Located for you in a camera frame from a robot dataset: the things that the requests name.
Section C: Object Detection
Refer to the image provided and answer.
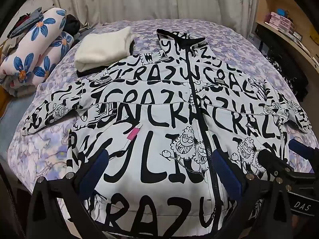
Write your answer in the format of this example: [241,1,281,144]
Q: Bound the white folded fleece garment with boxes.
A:
[74,26,137,72]

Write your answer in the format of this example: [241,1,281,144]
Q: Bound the wooden shelf unit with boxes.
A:
[249,0,319,66]

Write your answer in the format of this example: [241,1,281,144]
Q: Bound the grey bed sheet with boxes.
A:
[0,99,34,131]

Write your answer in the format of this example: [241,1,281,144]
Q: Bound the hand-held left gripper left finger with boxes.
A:
[26,151,111,239]

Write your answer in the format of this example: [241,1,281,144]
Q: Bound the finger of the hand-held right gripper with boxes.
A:
[257,149,296,180]
[289,139,319,165]

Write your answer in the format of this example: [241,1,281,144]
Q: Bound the dark red garment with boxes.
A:
[14,15,28,28]

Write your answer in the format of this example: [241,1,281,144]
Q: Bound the black and white printed jacket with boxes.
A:
[22,28,312,232]

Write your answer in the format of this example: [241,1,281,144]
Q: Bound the rolled blue floral quilt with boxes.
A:
[0,8,75,97]

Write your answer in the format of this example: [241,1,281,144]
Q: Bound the beige curtain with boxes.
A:
[47,0,265,39]

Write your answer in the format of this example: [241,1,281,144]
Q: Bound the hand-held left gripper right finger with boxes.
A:
[211,149,293,239]

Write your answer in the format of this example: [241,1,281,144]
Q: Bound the purple cat print blanket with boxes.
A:
[6,20,312,180]

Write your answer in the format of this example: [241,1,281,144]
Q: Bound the beige crumpled cloth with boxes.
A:
[0,36,15,58]

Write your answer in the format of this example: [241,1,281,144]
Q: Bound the black crumpled garment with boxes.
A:
[65,14,81,34]

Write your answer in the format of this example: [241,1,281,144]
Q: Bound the black device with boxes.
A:
[253,25,265,53]

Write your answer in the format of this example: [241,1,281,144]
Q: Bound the grey denim garment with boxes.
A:
[6,7,50,39]

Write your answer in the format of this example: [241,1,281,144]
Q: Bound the stack of pink boxes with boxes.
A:
[265,11,295,32]

